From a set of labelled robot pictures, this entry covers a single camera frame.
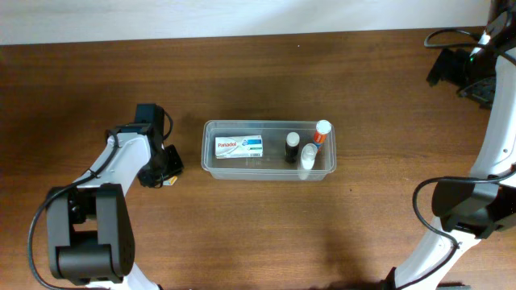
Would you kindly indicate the white Panadol box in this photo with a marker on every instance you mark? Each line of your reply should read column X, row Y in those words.
column 235, row 147

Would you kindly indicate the dark bottle white cap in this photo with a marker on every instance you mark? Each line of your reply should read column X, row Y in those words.
column 292, row 147

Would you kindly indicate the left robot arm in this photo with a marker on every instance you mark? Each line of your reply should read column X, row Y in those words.
column 90, row 240

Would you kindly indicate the white Calamine lotion bottle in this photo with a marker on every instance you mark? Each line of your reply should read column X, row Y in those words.
column 306, row 160

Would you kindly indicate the gold lid balm jar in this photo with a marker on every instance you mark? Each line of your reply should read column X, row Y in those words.
column 170, row 181

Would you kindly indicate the clear plastic container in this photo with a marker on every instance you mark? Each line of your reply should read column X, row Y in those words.
column 271, row 165

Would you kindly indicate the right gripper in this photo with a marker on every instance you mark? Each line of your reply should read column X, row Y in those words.
column 447, row 68

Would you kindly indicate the orange tube white cap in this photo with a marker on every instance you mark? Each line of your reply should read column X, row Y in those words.
column 322, row 129

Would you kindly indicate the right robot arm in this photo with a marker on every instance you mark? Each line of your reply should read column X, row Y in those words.
column 459, row 212

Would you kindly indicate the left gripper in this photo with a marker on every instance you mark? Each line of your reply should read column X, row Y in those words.
column 177, row 167

